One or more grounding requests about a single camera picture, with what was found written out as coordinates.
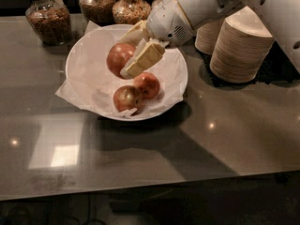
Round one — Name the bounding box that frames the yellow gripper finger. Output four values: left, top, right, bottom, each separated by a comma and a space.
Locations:
118, 20, 148, 47
120, 38, 166, 79

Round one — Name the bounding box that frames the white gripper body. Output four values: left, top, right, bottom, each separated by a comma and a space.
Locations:
146, 0, 194, 47

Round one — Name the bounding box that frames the red apple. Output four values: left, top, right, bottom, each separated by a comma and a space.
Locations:
112, 85, 143, 112
133, 72, 160, 99
106, 43, 136, 78

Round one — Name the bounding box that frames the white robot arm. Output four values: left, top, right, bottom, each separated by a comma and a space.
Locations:
120, 0, 300, 79

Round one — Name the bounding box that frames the rear paper bowl stack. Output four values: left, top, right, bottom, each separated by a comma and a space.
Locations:
195, 20, 223, 55

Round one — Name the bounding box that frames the paper bowl stack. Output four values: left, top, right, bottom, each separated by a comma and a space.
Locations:
195, 20, 223, 55
210, 7, 274, 83

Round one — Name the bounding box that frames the front paper bowl stack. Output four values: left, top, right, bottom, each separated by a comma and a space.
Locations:
210, 7, 274, 83

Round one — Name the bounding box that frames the white paper liner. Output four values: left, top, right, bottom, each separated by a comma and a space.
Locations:
54, 20, 185, 119

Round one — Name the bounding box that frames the left glass cereal jar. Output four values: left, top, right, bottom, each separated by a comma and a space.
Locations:
25, 0, 72, 45

